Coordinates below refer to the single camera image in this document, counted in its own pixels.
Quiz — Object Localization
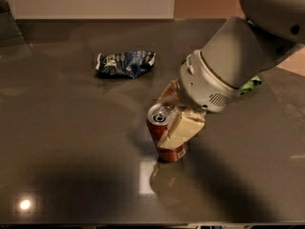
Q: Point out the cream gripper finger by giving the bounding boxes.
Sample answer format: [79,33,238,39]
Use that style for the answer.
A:
[156,80,180,106]
[157,108,206,150]

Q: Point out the red coke can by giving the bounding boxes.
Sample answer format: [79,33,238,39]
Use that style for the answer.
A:
[147,103,187,162]

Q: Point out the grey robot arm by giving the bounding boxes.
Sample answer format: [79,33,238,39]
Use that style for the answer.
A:
[156,0,305,150]

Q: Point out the blue crumpled chip bag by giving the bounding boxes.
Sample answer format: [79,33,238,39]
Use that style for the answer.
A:
[95,50,156,79]

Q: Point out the green snack bag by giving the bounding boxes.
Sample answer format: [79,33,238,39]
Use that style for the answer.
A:
[240,75,262,94]

